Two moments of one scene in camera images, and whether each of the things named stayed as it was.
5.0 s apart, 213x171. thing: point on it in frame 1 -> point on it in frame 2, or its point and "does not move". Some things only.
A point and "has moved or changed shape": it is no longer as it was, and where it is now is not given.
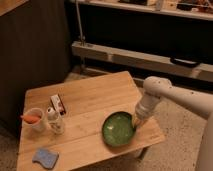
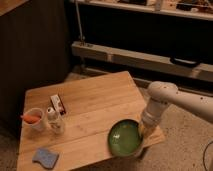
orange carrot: x=31 y=118 does not move
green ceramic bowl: x=118 y=129 has moved or changed shape
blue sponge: x=46 y=156 does not move
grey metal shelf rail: x=142 y=60 does not move
